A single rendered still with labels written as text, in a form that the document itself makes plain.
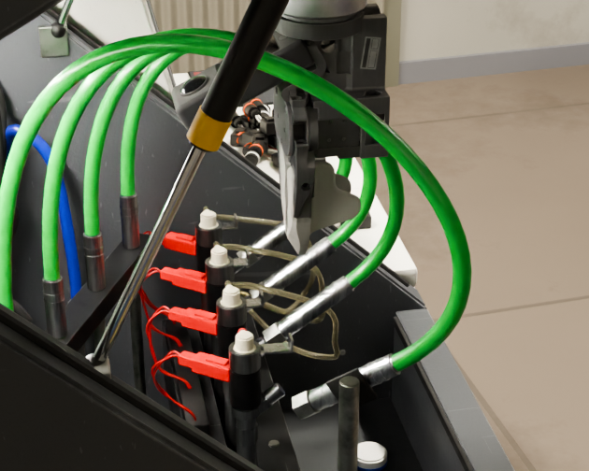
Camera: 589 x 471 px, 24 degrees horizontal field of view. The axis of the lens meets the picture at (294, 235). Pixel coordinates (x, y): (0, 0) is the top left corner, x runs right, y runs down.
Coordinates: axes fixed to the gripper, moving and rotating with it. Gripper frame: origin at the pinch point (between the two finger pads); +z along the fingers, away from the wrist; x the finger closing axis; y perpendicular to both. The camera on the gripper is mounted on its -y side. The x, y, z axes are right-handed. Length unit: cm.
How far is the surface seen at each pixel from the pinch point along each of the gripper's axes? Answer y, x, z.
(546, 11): 157, 345, 101
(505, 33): 142, 343, 107
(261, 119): 9, 72, 19
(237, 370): -5.1, -1.2, 11.7
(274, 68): -3.2, -10.3, -19.3
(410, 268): 20.8, 35.2, 24.1
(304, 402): -1.2, -11.4, 8.7
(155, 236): -13.8, -31.9, -18.0
